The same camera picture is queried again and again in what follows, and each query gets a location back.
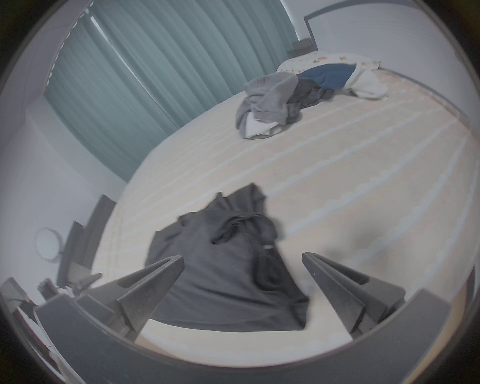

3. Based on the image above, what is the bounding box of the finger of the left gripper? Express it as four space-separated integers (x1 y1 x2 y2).
73 273 103 298

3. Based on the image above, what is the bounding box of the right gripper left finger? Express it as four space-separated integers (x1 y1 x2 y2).
77 255 185 340

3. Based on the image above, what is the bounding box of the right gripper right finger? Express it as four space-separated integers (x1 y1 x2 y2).
302 252 407 335

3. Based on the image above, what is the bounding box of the black T-shirt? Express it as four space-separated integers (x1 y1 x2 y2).
144 183 311 332

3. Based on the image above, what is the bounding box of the bed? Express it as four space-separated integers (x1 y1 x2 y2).
90 0 480 370

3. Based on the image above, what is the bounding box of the round white mirror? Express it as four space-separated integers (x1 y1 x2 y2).
35 227 63 262

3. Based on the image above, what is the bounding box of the blue-green curtain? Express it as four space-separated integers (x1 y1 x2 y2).
88 0 301 130
44 17 180 182

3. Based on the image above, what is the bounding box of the white garment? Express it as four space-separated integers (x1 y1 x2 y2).
343 62 389 100
245 112 286 137

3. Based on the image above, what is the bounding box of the black shiny garment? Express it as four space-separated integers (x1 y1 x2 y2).
285 79 336 126

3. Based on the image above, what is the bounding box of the grey garment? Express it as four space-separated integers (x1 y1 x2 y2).
235 72 301 140

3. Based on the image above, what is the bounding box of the dark blue garment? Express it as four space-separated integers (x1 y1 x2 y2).
297 64 358 91

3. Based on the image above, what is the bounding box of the white printed pillow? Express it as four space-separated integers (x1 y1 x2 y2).
276 52 381 74

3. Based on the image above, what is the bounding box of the grey bedside table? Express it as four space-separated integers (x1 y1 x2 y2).
292 37 314 57

